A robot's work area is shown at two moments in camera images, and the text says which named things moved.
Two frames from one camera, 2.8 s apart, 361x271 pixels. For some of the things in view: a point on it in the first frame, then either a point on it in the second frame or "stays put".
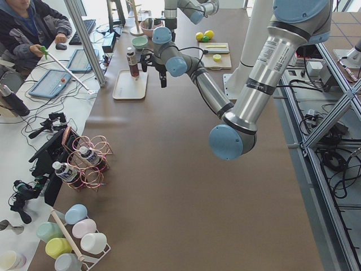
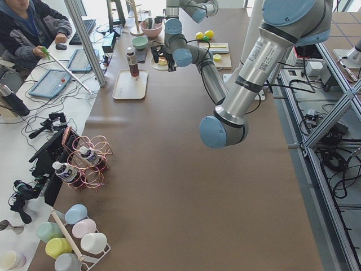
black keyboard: x=90 y=25 stays put
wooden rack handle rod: x=67 y=236 stays put
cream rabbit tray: x=129 y=87 stays put
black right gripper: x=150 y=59 to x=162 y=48
